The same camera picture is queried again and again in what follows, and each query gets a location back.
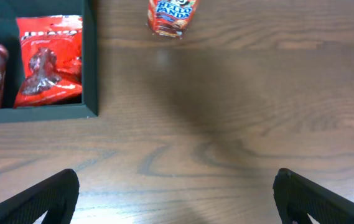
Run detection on red Hacks candy bag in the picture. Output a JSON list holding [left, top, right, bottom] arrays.
[[14, 15, 83, 108]]

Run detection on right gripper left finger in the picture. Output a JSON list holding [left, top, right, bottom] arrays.
[[0, 169, 80, 224]]

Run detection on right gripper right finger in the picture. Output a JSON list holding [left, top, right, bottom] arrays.
[[272, 168, 354, 224]]

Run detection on black gift box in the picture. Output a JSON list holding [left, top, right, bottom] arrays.
[[0, 0, 98, 123]]

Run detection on red Hello Panda box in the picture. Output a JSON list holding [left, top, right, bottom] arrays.
[[147, 0, 200, 39]]

